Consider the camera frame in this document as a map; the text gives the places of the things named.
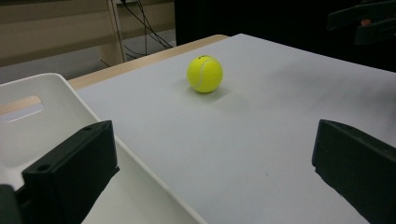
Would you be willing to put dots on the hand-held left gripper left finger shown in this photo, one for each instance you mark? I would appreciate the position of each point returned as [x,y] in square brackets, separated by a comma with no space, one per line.
[71,168]

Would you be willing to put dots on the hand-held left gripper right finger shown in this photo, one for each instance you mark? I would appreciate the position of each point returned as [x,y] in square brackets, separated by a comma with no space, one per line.
[358,168]

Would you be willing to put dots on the white plastic basket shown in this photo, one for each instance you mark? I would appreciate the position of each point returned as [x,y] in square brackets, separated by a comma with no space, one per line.
[62,102]

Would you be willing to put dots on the yellow tennis ball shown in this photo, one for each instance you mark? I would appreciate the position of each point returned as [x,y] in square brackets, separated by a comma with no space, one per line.
[205,74]

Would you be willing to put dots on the black backdrop panel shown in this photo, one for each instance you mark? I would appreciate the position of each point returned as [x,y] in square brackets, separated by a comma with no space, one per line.
[264,18]

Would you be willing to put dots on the white table cover sheet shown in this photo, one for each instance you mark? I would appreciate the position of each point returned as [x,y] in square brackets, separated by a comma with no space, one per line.
[249,130]

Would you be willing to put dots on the beige wooden desk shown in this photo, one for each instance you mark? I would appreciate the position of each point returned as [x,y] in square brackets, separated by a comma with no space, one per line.
[46,37]

